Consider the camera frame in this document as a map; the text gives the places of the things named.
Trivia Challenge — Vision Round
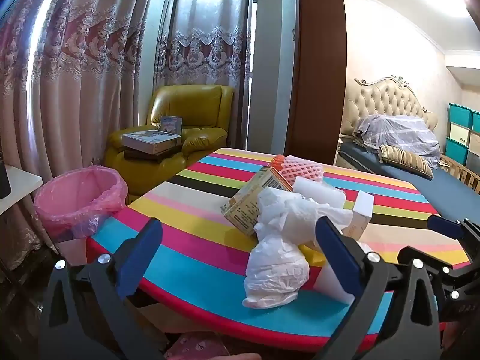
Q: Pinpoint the wooden slat frame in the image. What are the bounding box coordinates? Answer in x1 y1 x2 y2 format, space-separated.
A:
439 154 480 196

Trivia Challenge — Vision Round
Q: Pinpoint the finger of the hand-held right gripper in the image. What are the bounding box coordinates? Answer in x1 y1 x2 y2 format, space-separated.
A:
427 215 480 268
431 265 480 303

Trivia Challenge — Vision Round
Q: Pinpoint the grey striped blanket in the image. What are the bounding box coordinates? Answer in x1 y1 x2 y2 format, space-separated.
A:
352 114 441 169

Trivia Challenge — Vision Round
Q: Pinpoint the yellow leather armchair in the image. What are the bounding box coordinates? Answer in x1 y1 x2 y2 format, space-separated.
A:
104 84 235 196

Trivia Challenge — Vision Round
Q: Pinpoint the dark wooden tray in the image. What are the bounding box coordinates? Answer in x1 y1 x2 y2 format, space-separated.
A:
124 146 184 164

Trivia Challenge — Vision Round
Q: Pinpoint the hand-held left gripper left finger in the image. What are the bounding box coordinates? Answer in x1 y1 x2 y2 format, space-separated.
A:
37 217 177 360

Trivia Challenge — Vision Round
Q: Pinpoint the white desk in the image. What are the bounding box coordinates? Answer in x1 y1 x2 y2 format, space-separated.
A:
0 164 44 214

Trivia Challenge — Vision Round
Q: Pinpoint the pink and orange foam net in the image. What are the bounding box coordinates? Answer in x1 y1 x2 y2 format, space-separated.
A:
271 154 326 188

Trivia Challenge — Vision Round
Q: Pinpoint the blue bed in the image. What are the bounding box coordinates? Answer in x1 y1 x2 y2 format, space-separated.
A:
335 139 480 229

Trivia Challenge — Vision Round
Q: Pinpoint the gold striped pillow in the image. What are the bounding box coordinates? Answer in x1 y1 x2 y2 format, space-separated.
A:
378 144 435 180

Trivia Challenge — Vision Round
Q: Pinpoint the white plastic bag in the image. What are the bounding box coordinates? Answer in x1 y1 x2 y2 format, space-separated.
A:
242 187 355 310

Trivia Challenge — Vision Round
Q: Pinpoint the beige cardboard box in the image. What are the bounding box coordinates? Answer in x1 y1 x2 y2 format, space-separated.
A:
222 165 295 236

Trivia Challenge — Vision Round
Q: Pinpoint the pink lace curtain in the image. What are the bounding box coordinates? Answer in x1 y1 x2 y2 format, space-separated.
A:
154 0 252 91
0 0 158 271

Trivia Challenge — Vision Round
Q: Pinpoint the white foam block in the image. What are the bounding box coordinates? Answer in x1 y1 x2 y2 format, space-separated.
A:
292 176 347 211

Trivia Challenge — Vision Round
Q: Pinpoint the small printed book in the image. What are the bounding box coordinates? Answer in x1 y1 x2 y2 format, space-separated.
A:
159 115 183 135

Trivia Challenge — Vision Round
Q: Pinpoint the pink lined trash bin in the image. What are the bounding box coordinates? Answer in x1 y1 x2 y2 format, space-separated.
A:
33 165 129 244

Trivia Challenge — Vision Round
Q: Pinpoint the beige tufted headboard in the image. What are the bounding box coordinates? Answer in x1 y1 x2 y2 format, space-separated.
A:
343 75 439 139

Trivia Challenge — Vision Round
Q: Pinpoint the pink patterned cloth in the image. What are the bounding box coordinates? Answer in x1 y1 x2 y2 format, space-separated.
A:
165 332 241 360

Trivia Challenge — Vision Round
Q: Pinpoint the stack of storage bins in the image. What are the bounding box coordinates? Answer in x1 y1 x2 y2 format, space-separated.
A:
445 102 480 169

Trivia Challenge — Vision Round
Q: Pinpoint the small white box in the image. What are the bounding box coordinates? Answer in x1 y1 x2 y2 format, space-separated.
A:
343 190 374 241

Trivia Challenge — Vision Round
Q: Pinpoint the white foam sheet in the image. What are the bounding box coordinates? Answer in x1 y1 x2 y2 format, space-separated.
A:
314 259 357 305

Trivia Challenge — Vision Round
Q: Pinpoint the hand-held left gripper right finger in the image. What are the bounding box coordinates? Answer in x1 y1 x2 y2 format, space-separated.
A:
311 215 441 360

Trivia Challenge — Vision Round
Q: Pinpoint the flat printed box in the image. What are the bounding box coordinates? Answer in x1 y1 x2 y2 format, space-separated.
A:
122 130 182 155

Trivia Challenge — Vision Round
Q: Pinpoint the striped colourful table cover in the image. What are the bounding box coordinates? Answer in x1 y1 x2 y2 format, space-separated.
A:
86 147 473 353

